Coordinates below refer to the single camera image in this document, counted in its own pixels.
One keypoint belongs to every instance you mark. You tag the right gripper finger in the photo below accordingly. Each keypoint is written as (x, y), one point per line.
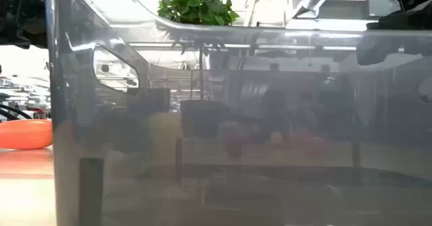
(415, 17)
(388, 50)

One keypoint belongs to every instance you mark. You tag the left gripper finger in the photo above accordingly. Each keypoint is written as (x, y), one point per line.
(20, 3)
(17, 33)

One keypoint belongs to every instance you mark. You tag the orange toy carrot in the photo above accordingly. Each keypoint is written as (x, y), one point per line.
(23, 135)

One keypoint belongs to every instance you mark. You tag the clear plastic tupperware container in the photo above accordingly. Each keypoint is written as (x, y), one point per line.
(236, 192)

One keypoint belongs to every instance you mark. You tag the green potted plant, black pot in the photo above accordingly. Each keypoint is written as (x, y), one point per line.
(195, 3)

